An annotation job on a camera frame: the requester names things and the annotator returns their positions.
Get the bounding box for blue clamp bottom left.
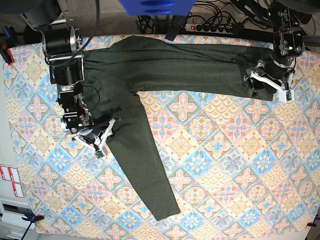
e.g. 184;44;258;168
21;214;45;240

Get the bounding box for black remote control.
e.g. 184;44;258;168
165;15;187;41

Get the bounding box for blue clamp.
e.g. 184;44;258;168
0;26;16;66
21;214;45;240

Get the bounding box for black power strip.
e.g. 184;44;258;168
184;23;232;35

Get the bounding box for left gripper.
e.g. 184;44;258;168
243;59;295;103

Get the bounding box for blue plastic box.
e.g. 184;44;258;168
119;0;196;16

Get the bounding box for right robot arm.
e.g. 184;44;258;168
19;0;120;159

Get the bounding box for blue clamp top left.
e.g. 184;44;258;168
0;26;16;66

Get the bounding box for red clamp bottom right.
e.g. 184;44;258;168
306;222;317;227

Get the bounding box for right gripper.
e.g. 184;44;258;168
71;117;121;159

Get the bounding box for patterned pastel tablecloth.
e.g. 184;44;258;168
0;44;320;240

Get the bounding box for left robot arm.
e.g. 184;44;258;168
243;0;305;102

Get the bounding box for red white label stickers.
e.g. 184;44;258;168
0;165;24;198

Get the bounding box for dark green long-sleeve shirt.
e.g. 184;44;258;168
83;36;271;221

